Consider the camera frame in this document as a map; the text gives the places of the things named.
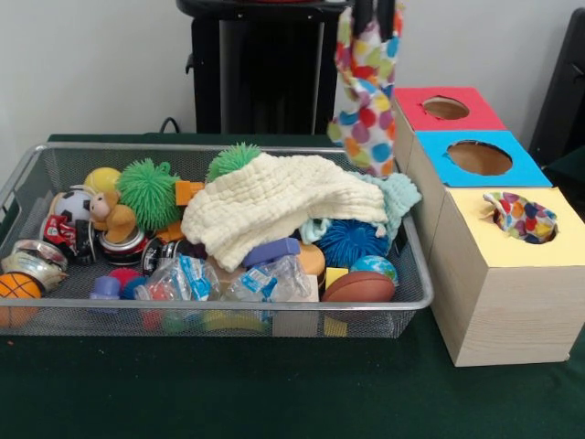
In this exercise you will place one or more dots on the globe print ball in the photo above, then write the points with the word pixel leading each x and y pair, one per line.
pixel 375 267

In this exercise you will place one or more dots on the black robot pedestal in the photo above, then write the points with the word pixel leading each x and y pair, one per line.
pixel 269 68

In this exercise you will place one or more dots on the polka dot cloth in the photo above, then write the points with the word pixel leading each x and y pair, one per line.
pixel 525 217
pixel 370 114

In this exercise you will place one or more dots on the green spiky rubber ball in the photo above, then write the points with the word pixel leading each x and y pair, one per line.
pixel 233 160
pixel 148 192

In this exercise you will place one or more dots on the cream knitted cloth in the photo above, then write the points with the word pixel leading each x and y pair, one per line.
pixel 265 201

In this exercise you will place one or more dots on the orange toy basketball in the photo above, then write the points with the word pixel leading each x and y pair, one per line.
pixel 18 287

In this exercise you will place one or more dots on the brown monkey plush toy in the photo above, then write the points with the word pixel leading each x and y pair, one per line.
pixel 114 217

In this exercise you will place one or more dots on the dark green table cloth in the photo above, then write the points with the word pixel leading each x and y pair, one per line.
pixel 274 388
pixel 571 169

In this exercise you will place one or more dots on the mint knitted cloth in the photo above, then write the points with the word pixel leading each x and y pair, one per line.
pixel 402 196

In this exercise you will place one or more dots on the black upright panel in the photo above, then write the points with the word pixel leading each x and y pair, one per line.
pixel 562 91

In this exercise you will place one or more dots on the brown toy football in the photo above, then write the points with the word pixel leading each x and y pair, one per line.
pixel 358 285

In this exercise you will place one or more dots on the wooden box with three holes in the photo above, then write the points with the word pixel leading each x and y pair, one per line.
pixel 503 320

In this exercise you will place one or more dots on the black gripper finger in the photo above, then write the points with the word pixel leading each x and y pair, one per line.
pixel 386 16
pixel 363 13

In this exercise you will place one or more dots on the blue spiky rubber ball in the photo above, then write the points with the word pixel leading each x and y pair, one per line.
pixel 352 242

